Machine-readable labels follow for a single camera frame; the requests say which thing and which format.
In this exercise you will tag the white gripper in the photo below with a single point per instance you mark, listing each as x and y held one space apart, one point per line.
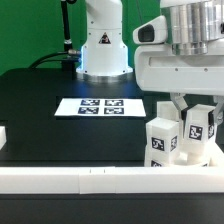
158 69

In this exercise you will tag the white round stool seat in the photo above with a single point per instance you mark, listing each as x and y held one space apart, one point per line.
176 159

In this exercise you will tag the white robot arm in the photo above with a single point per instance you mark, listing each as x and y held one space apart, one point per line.
179 52

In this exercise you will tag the white marker sheet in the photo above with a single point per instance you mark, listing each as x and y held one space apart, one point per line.
100 107

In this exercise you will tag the white front fence bar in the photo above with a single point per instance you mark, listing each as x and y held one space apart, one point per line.
110 180

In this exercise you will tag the white left fence piece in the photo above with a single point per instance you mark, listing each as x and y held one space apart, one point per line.
2 136

